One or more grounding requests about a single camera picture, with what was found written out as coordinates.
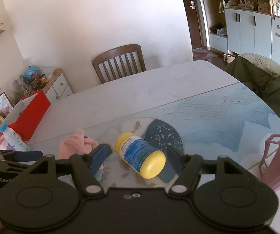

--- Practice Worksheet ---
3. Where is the brown wooden chair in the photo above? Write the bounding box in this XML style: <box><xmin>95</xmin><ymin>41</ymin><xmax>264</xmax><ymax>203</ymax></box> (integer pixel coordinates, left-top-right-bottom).
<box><xmin>92</xmin><ymin>44</ymin><xmax>146</xmax><ymax>84</ymax></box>

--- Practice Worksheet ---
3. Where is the blue globe toy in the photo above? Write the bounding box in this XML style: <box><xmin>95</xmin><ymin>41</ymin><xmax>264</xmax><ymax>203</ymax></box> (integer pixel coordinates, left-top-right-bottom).
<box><xmin>24</xmin><ymin>66</ymin><xmax>39</xmax><ymax>81</ymax></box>

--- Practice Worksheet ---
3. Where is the pink fluffy cloth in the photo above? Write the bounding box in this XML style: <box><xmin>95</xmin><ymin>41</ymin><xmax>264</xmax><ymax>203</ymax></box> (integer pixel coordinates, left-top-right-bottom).
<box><xmin>58</xmin><ymin>129</ymin><xmax>99</xmax><ymax>160</ymax></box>

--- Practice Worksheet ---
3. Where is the white red paper bag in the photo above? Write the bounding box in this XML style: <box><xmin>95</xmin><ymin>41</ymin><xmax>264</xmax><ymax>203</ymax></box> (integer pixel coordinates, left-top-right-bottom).
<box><xmin>0</xmin><ymin>92</ymin><xmax>12</xmax><ymax>118</ymax></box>

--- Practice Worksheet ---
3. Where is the beige patterned armchair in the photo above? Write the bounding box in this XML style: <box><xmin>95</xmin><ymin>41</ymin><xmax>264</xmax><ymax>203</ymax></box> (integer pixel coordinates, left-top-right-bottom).
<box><xmin>239</xmin><ymin>53</ymin><xmax>280</xmax><ymax>78</ymax></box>

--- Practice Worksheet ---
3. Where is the white blue spray bottle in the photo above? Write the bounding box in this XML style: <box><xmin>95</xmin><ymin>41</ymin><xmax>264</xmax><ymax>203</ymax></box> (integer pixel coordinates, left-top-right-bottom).
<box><xmin>0</xmin><ymin>123</ymin><xmax>30</xmax><ymax>152</ymax></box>

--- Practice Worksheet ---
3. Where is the light blue cabinet unit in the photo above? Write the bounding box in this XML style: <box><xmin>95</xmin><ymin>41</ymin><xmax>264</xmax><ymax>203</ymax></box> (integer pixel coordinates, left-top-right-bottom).
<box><xmin>208</xmin><ymin>0</ymin><xmax>280</xmax><ymax>71</ymax></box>

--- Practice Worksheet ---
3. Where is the brown wooden door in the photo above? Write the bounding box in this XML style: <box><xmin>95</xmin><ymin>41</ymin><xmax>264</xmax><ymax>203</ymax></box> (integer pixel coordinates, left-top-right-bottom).
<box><xmin>183</xmin><ymin>0</ymin><xmax>203</xmax><ymax>49</ymax></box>

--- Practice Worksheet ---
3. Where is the blue patterned table mat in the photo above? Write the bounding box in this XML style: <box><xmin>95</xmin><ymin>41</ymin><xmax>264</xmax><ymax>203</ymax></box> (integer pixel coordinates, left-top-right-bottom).
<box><xmin>88</xmin><ymin>83</ymin><xmax>280</xmax><ymax>171</ymax></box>

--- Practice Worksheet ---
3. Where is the yellow capped pill bottle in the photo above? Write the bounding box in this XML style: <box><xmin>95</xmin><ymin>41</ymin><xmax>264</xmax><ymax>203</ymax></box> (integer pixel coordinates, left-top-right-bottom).
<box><xmin>115</xmin><ymin>132</ymin><xmax>166</xmax><ymax>179</ymax></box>

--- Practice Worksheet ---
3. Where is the white drawer cabinet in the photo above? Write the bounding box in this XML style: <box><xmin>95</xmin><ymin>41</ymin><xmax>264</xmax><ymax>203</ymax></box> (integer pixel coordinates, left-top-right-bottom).
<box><xmin>43</xmin><ymin>68</ymin><xmax>73</xmax><ymax>104</ymax></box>

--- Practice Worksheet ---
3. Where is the dark green jacket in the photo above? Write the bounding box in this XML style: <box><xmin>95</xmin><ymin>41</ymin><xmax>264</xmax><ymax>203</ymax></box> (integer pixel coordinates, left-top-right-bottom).
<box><xmin>227</xmin><ymin>56</ymin><xmax>280</xmax><ymax>118</ymax></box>

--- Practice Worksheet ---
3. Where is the pink geometric organizer basket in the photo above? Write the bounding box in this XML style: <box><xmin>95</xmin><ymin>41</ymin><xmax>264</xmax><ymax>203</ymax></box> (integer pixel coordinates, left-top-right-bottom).
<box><xmin>258</xmin><ymin>134</ymin><xmax>280</xmax><ymax>192</ymax></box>

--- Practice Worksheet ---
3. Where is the red storage box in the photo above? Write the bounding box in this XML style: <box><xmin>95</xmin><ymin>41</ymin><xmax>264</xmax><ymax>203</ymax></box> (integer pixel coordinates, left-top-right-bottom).
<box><xmin>4</xmin><ymin>90</ymin><xmax>51</xmax><ymax>141</ymax></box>

